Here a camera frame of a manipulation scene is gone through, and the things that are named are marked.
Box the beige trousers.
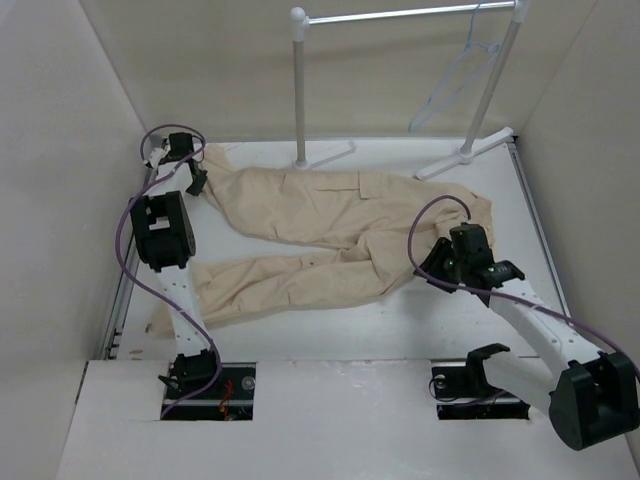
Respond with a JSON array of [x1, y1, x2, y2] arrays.
[[149, 143, 497, 342]]

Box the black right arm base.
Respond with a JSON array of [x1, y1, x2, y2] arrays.
[[428, 360, 530, 421]]

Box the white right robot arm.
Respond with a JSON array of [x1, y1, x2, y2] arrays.
[[413, 223, 639, 451]]

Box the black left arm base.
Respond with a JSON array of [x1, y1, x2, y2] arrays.
[[160, 363, 257, 422]]

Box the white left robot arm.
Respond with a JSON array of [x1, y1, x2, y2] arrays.
[[129, 132, 225, 402]]

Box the white clothes rack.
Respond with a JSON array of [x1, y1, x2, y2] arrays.
[[289, 1, 531, 180]]

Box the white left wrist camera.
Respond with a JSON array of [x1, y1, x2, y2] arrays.
[[143, 147, 170, 170]]

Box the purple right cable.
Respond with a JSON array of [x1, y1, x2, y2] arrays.
[[407, 195, 640, 384]]

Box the purple cable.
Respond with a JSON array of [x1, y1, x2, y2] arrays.
[[407, 195, 640, 384], [115, 123, 224, 419]]

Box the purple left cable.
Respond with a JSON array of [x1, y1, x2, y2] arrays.
[[115, 123, 224, 419]]

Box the aluminium table edge rail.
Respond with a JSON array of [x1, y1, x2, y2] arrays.
[[98, 272, 134, 360]]

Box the light blue wire hanger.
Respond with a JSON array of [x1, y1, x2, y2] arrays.
[[408, 1, 502, 134]]

